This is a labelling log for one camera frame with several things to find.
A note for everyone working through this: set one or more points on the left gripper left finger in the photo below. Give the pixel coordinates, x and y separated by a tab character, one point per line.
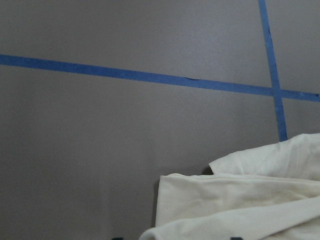
117	238

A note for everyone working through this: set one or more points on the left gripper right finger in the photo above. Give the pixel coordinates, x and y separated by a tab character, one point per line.
236	238

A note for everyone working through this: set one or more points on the cream long-sleeve printed shirt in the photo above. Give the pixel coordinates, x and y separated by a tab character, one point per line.
270	192

